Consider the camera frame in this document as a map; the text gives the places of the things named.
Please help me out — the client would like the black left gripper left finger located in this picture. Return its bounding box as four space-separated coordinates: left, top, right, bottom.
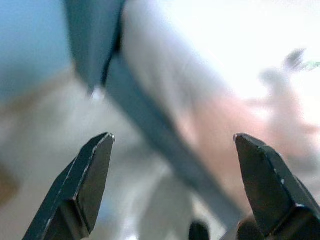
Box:
23 132 116 240

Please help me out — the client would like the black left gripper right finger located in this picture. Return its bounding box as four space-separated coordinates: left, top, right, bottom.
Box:
233 133 320 240

